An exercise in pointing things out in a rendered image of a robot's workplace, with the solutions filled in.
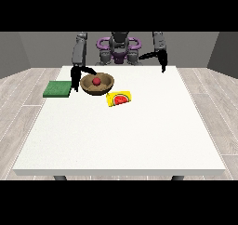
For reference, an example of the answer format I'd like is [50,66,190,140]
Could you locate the green square pad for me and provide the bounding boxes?
[42,80,73,99]

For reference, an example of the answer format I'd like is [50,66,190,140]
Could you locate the brown wooden bowl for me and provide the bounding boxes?
[79,73,115,97]

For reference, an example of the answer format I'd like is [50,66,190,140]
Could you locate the grey robot trunk purple rings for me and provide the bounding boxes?
[94,32,144,66]

